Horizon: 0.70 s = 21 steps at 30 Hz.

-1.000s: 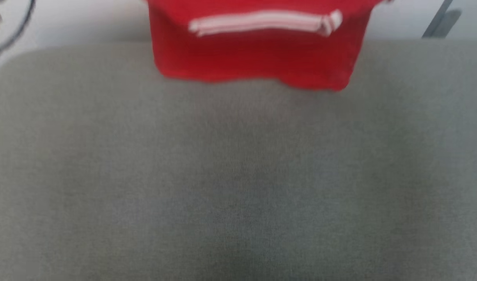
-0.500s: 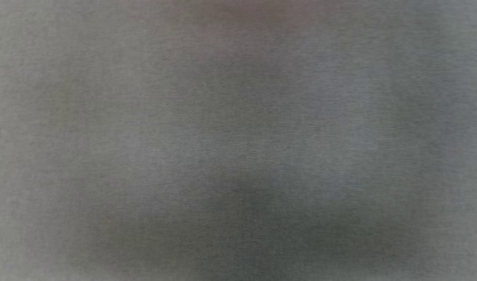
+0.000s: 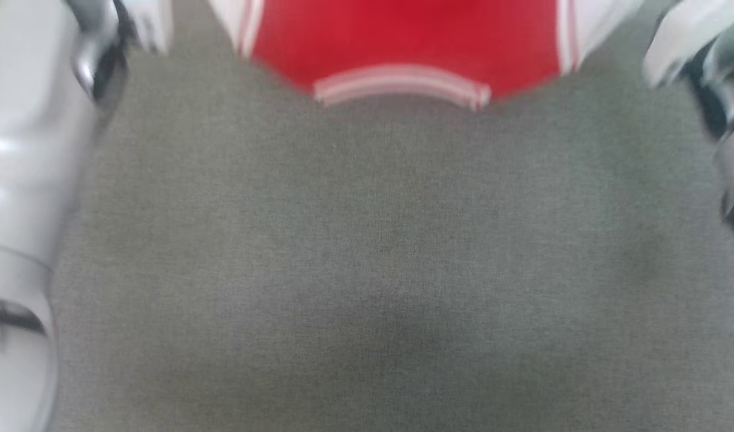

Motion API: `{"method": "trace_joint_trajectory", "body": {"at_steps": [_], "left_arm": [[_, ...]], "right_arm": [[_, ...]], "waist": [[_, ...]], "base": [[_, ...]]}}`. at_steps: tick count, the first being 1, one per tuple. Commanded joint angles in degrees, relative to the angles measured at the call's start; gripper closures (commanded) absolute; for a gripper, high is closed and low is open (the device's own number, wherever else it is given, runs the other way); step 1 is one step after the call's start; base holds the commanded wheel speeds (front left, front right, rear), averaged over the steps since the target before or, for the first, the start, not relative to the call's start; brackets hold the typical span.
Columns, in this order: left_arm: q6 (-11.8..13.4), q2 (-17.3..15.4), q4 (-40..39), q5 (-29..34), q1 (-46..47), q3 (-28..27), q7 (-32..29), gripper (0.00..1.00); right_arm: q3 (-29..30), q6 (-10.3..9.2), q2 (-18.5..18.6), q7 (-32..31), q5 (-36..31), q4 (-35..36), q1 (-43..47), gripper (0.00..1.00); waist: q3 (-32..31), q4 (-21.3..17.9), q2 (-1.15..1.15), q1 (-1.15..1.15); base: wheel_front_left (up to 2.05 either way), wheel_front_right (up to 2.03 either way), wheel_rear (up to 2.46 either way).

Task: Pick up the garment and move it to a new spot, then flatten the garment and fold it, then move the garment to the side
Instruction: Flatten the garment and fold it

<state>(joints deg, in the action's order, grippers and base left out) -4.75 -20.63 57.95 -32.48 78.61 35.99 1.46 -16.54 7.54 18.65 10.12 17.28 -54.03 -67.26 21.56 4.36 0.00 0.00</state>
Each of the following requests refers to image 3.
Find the red and white garment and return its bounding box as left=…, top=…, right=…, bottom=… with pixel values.
left=127, top=0, right=643, bottom=113

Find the grey-green fabric sofa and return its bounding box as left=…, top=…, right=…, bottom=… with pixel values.
left=43, top=0, right=734, bottom=432

